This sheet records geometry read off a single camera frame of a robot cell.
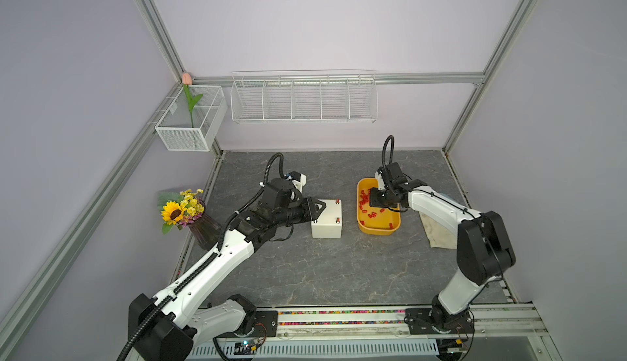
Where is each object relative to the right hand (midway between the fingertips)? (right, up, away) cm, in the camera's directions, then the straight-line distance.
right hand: (371, 198), depth 93 cm
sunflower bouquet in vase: (-58, -1, -22) cm, 62 cm away
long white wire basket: (-26, +41, +3) cm, 48 cm away
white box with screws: (-16, -8, -9) cm, 20 cm away
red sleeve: (-13, -1, -4) cm, 14 cm away
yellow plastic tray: (+3, -10, +3) cm, 11 cm away
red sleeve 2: (-13, -7, -9) cm, 17 cm away
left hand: (-18, -1, -21) cm, 28 cm away
